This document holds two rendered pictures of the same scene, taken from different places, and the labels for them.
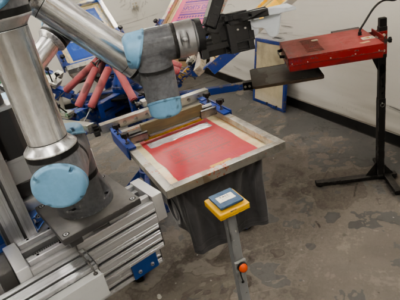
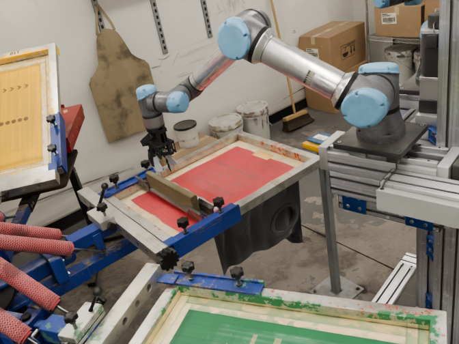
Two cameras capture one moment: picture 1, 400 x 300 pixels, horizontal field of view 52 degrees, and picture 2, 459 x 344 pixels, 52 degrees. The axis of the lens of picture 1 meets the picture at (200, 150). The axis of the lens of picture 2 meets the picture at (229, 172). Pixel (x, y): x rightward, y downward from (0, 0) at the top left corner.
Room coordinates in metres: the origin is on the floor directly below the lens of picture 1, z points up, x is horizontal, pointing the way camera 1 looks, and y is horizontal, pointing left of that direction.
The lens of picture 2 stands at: (2.15, 1.83, 1.93)
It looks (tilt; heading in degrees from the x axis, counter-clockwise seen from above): 27 degrees down; 258
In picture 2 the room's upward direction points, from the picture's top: 12 degrees counter-clockwise
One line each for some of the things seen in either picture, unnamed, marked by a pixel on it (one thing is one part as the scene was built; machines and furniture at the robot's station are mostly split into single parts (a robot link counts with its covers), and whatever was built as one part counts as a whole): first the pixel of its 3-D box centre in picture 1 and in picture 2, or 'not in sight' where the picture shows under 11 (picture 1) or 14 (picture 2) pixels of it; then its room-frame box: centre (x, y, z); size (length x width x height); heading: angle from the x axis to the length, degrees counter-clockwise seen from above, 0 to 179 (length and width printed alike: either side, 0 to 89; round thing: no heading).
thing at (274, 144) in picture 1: (190, 140); (212, 180); (1.86, 0.04, 0.97); 0.79 x 0.58 x 0.04; 22
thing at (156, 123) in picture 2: not in sight; (154, 120); (2.04, 0.14, 1.34); 0.08 x 0.08 x 0.05
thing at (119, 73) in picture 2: not in sight; (119, 72); (2.07, -1.98, 1.06); 0.53 x 0.07 x 1.05; 22
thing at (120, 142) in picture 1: (124, 143); (205, 228); (1.98, 0.39, 0.98); 0.30 x 0.05 x 0.07; 22
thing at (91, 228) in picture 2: not in sight; (91, 234); (2.38, 0.25, 1.02); 0.17 x 0.06 x 0.05; 22
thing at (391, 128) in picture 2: not in sight; (380, 119); (1.39, 0.60, 1.31); 0.15 x 0.15 x 0.10
